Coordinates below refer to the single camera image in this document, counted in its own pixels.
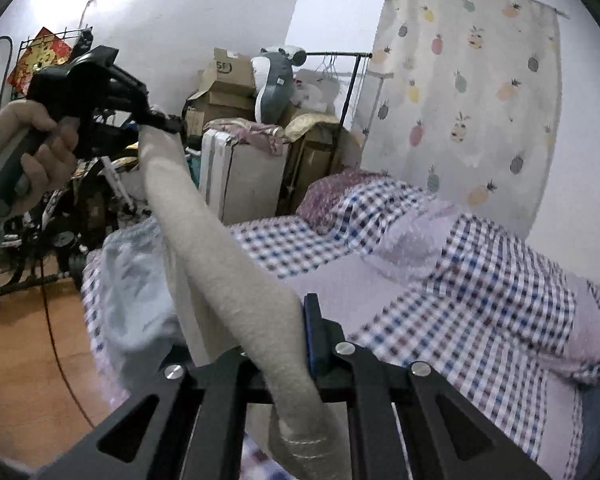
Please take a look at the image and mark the pineapple print curtain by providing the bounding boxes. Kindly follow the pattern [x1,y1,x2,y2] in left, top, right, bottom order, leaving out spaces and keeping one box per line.
[365,0,568,241]

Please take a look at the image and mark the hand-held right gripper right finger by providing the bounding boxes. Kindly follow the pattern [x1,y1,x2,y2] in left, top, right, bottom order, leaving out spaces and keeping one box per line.
[302,293,551,480]

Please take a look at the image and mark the plain cardboard box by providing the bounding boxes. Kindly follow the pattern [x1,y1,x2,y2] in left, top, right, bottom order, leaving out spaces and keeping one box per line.
[185,89,258,136]

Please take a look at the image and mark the pink floral cloth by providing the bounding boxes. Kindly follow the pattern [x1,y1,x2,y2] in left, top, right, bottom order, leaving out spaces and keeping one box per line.
[205,117,287,157]

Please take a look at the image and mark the beige garment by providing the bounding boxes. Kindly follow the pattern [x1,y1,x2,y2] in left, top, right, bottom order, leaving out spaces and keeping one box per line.
[137,122,352,480]

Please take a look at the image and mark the red wall decoration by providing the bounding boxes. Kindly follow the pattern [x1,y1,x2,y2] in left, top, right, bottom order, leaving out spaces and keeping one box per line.
[7,27,74,97]

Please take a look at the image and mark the white plastic bags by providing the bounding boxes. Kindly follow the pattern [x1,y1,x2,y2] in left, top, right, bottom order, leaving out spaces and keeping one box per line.
[291,69,342,112]

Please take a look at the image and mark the black clothes rack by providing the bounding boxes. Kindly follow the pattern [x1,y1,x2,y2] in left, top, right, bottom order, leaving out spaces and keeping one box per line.
[275,50,376,216]

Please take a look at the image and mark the person's left hand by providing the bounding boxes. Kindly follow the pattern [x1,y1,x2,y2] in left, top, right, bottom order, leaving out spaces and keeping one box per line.
[0,100,81,218]

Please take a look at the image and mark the white storage box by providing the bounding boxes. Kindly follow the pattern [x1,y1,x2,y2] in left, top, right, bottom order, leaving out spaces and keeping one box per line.
[200,127,288,226]

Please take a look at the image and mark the small-check plaid quilt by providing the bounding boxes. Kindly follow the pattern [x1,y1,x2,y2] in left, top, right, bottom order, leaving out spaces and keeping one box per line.
[300,170,600,480]

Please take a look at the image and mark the black floor cable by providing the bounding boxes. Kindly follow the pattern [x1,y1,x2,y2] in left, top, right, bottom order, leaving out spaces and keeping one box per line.
[41,280,103,428]

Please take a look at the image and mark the grey plush toy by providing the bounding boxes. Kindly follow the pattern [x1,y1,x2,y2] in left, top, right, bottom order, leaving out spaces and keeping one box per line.
[250,45,308,126]

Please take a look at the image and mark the yellow cloth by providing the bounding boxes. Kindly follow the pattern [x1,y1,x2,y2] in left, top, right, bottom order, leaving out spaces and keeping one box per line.
[284,112,342,144]

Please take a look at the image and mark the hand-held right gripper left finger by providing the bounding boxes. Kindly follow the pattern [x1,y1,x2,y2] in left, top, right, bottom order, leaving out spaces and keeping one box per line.
[35,345,281,480]

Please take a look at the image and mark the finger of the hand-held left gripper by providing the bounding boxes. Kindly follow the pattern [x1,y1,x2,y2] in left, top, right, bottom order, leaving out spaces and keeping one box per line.
[139,104,187,136]

